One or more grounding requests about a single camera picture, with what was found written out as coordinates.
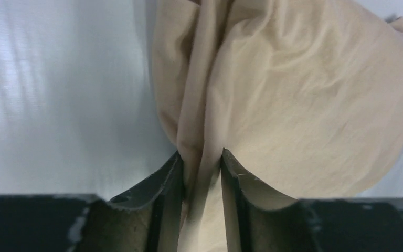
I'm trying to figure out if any beige t shirt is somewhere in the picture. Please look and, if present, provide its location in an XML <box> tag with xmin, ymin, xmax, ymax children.
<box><xmin>152</xmin><ymin>1</ymin><xmax>403</xmax><ymax>251</ymax></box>

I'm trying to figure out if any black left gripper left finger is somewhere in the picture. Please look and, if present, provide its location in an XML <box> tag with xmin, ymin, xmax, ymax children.
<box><xmin>0</xmin><ymin>153</ymin><xmax>184</xmax><ymax>251</ymax></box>

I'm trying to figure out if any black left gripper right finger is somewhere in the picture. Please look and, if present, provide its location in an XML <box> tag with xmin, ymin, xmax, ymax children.
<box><xmin>220</xmin><ymin>149</ymin><xmax>403</xmax><ymax>251</ymax></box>

